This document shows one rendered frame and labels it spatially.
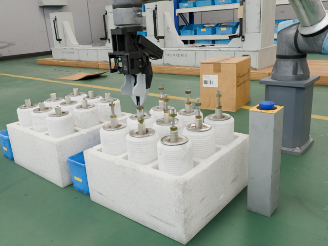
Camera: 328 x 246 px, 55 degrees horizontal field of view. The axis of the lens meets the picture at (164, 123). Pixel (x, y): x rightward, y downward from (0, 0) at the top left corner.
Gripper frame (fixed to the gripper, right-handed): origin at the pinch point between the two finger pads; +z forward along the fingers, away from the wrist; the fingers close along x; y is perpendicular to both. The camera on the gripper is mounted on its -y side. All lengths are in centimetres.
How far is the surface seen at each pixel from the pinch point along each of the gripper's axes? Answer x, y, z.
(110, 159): -7.1, 7.4, 16.8
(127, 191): -1.1, 8.1, 25.2
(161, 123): 0.7, -8.6, 9.3
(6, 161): -79, 3, 35
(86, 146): -33.7, -6.3, 22.6
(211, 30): -226, -506, 1
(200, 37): -251, -505, 12
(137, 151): 1.5, 5.0, 13.3
